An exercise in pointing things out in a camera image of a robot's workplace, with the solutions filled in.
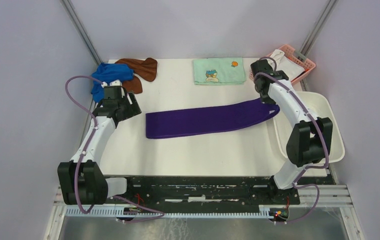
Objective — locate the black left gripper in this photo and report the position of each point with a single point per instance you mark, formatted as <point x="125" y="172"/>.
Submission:
<point x="133" y="109"/>

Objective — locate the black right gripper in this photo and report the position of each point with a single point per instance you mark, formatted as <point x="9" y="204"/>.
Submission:
<point x="266" y="100"/>

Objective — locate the purple towel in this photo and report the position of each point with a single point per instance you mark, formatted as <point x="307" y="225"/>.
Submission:
<point x="208" y="120"/>

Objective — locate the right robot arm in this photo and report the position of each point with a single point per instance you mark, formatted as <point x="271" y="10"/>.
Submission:
<point x="309" y="143"/>

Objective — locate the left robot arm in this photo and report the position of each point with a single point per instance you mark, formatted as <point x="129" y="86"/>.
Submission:
<point x="81" y="179"/>

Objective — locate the white cloth in basket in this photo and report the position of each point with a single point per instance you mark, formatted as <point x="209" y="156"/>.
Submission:
<point x="290" y="68"/>

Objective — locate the blue towel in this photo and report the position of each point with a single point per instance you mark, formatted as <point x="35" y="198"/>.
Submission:
<point x="109" y="72"/>

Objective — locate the brown towel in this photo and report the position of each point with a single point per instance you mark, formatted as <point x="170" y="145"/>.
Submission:
<point x="145" y="69"/>

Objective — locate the mint green cartoon towel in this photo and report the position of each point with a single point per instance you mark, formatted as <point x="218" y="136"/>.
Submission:
<point x="219" y="71"/>

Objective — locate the white plastic tub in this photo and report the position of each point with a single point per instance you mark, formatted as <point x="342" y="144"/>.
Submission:
<point x="320" y="105"/>

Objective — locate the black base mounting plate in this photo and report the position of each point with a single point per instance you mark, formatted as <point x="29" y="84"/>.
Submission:
<point x="206" y="194"/>

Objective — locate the aluminium frame rail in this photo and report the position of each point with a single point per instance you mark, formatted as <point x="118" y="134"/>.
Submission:
<point x="322" y="196"/>

